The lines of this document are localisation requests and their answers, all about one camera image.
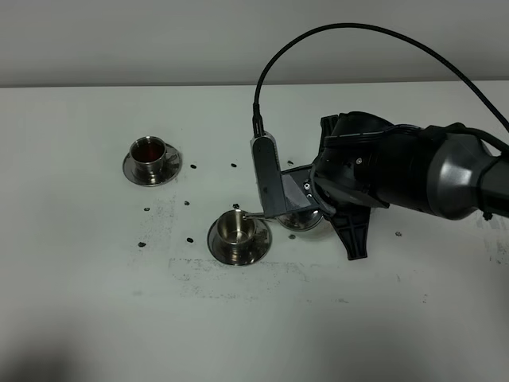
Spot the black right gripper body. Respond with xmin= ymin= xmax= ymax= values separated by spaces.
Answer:
xmin=314 ymin=111 xmax=433 ymax=214

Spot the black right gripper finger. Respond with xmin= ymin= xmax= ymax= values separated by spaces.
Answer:
xmin=327 ymin=209 xmax=371 ymax=261
xmin=319 ymin=115 xmax=339 ymax=154

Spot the stainless steel teapot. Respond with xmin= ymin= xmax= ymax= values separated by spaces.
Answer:
xmin=242 ymin=209 xmax=334 ymax=240

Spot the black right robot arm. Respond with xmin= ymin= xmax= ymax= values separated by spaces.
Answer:
xmin=311 ymin=111 xmax=508 ymax=260

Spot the near steel saucer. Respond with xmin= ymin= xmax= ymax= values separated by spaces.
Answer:
xmin=207 ymin=219 xmax=272 ymax=267

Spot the steel saucer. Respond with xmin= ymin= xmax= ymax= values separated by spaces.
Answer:
xmin=122 ymin=143 xmax=182 ymax=187
xmin=207 ymin=219 xmax=272 ymax=267

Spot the near steel teacup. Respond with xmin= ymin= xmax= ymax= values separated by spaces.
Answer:
xmin=214 ymin=210 xmax=270 ymax=255

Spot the steel teacup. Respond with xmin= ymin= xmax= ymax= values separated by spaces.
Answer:
xmin=129 ymin=136 xmax=166 ymax=169
xmin=214 ymin=210 xmax=270 ymax=255

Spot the far steel saucer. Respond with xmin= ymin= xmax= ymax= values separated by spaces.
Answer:
xmin=122 ymin=143 xmax=182 ymax=187

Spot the far steel teacup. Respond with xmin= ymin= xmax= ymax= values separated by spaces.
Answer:
xmin=129 ymin=136 xmax=166 ymax=169

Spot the black camera cable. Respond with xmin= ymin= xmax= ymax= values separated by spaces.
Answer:
xmin=251 ymin=22 xmax=509 ymax=138

